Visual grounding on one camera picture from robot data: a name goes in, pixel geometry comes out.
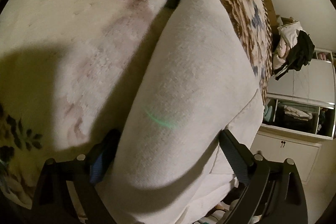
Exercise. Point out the white wardrobe cabinet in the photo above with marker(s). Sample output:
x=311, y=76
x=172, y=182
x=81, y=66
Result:
x=299, y=114

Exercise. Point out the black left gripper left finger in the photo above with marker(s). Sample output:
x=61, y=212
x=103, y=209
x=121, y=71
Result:
x=52, y=201

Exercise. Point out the white pants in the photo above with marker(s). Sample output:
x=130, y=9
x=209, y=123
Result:
x=168, y=166

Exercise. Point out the floral fleece blanket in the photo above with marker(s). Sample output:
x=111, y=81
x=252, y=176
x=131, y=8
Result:
x=70, y=70

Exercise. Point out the clothes pile on chair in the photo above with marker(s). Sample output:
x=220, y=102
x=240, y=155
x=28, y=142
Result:
x=294, y=50

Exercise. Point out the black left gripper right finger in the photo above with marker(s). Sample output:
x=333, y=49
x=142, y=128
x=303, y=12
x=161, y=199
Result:
x=273, y=190

